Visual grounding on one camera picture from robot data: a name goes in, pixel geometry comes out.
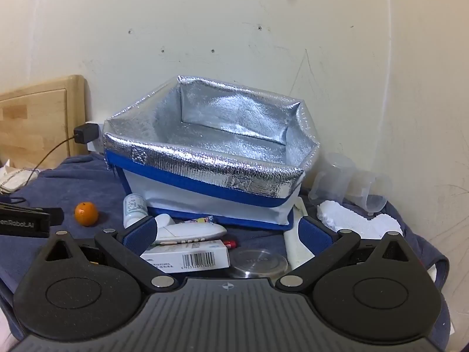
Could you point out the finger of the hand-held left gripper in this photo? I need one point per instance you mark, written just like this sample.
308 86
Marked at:
55 216

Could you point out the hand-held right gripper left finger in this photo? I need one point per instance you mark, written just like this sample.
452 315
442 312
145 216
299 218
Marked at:
141 234

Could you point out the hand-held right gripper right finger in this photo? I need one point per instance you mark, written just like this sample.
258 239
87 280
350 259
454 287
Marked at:
313 234

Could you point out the white rectangular remote control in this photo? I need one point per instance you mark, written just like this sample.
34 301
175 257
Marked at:
293 249

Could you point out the white medicine box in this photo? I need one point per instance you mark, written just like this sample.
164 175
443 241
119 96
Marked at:
190 256

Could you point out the red lighter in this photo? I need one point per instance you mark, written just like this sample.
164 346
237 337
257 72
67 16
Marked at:
231 243

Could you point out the silver insulated cooler bag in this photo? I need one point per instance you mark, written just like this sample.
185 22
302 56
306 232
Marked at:
220 143

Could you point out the white pill bottle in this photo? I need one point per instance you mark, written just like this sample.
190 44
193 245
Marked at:
133 209

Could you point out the orange tangerine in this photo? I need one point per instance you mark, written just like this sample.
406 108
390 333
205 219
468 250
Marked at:
87 214

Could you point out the large white styrofoam piece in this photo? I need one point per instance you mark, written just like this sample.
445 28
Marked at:
351 220

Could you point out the dark blue blanket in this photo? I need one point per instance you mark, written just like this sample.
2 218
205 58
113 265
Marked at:
99 190

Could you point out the white curved remote control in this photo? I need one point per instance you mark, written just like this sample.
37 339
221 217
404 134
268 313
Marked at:
198 231

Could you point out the clear plastic cup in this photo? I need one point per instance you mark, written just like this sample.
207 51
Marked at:
373 194
331 179

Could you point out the candy wrapper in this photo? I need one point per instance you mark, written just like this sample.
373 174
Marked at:
198 220

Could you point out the round metal lid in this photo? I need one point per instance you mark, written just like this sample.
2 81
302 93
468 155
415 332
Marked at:
258 262

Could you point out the white power strip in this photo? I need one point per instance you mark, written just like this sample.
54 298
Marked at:
93 147

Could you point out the black power adapter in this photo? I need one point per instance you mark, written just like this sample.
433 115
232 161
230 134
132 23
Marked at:
86 134

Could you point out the wooden headboard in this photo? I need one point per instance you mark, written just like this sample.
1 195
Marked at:
33 117

